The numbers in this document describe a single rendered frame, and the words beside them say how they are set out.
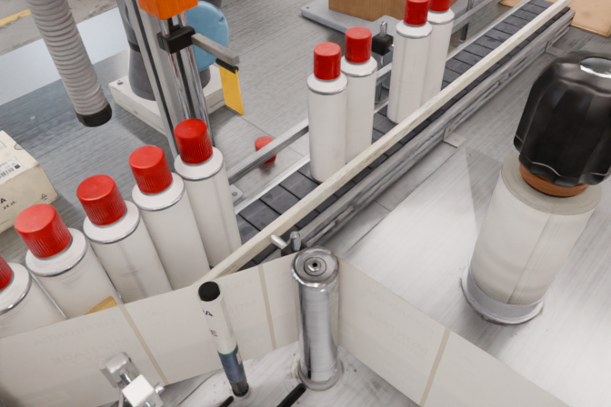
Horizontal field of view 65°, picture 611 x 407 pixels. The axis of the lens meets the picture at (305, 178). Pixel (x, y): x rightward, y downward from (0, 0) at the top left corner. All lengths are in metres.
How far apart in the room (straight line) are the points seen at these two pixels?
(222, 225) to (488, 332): 0.32
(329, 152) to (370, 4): 0.56
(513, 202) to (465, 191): 0.25
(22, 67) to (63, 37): 0.76
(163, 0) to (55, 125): 0.57
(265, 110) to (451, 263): 0.47
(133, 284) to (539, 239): 0.39
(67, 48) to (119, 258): 0.20
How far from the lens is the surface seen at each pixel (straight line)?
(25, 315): 0.48
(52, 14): 0.49
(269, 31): 1.19
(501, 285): 0.55
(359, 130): 0.68
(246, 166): 0.62
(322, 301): 0.39
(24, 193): 0.83
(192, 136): 0.48
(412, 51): 0.73
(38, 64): 1.24
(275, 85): 0.99
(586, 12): 1.37
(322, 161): 0.67
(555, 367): 0.59
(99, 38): 1.28
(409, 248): 0.63
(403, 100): 0.77
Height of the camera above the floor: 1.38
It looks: 45 degrees down
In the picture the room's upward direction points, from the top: 3 degrees counter-clockwise
